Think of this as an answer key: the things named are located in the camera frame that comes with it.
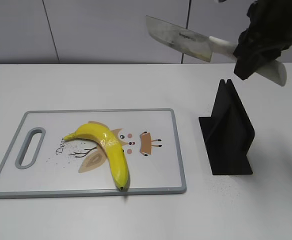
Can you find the yellow plastic banana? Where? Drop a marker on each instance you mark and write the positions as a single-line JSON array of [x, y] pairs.
[[111, 146]]

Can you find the black knife stand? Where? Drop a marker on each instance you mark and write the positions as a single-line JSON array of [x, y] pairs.
[[227, 133]]

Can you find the white grey-rimmed cutting board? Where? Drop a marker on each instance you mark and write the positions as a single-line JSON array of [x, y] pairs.
[[39, 163]]

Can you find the white-handled kitchen knife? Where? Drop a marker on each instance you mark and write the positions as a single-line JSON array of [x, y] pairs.
[[203, 47]]

